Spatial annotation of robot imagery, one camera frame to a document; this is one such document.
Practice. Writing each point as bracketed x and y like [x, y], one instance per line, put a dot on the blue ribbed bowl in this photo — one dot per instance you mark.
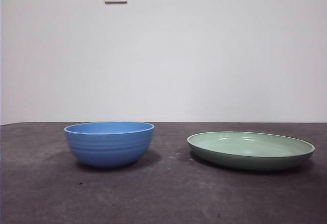
[107, 150]

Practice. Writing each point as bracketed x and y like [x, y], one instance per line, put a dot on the green round plate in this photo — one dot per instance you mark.
[245, 146]

